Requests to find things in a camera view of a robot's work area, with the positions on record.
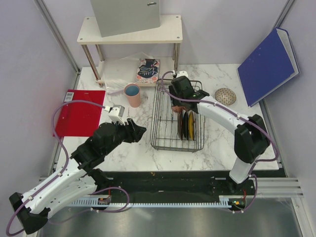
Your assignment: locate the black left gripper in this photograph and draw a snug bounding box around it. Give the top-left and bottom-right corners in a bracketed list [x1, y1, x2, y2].
[103, 118, 146, 156]

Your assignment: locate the pink ceramic mug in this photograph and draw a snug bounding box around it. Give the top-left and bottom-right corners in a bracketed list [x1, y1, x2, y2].
[171, 106, 187, 114]

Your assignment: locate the yellow patterned plate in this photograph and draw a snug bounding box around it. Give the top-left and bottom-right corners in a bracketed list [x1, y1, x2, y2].
[188, 112, 195, 141]

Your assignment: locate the pink plastic tumbler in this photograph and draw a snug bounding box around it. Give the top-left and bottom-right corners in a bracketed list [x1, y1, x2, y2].
[124, 84, 141, 108]

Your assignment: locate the blue plastic tumbler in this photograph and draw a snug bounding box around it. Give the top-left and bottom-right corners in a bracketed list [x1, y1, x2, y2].
[125, 85, 140, 97]

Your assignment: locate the brown patterned bowl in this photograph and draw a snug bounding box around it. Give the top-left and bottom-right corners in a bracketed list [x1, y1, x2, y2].
[214, 88, 237, 106]

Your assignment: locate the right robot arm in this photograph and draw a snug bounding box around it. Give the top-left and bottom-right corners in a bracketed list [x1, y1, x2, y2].
[168, 76, 271, 195]

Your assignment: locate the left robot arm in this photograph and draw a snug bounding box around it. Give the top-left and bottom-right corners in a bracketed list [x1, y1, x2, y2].
[9, 118, 146, 235]

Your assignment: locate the dark brown plate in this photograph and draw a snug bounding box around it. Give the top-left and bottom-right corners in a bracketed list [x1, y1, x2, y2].
[177, 112, 186, 140]

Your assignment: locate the black plate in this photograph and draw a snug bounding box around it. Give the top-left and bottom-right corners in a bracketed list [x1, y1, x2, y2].
[182, 112, 190, 140]

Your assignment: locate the floral cover book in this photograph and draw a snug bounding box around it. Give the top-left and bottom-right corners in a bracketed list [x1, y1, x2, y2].
[135, 58, 160, 86]

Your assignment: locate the clear plastic sleeve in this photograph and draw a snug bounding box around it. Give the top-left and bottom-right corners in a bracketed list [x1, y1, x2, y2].
[98, 52, 152, 95]

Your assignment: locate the red folder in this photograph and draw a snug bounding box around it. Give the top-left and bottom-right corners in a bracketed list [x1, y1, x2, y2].
[55, 90, 106, 137]

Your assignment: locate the white shelf stand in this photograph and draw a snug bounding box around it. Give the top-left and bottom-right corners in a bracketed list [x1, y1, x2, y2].
[77, 15, 183, 86]

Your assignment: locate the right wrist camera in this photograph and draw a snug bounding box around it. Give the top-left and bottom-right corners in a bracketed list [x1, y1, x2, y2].
[173, 71, 189, 79]

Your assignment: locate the black wire dish rack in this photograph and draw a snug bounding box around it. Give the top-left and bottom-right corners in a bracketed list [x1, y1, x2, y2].
[150, 79, 205, 153]

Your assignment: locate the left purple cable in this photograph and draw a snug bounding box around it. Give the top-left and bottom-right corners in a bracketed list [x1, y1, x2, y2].
[6, 100, 112, 235]

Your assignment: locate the purple cable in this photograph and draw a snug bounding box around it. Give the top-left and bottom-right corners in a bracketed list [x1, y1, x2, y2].
[157, 71, 279, 215]
[6, 100, 112, 235]

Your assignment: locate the white cable duct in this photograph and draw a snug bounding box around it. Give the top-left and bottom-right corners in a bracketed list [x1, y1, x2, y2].
[67, 193, 247, 208]

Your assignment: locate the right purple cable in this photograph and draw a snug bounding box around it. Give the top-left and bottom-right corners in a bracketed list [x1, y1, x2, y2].
[157, 71, 279, 215]

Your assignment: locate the blue ring binder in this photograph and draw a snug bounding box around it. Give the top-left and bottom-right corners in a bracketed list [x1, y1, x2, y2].
[237, 28, 300, 107]

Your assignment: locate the grey ring binder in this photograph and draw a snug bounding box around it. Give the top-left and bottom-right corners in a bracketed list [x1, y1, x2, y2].
[91, 0, 160, 37]

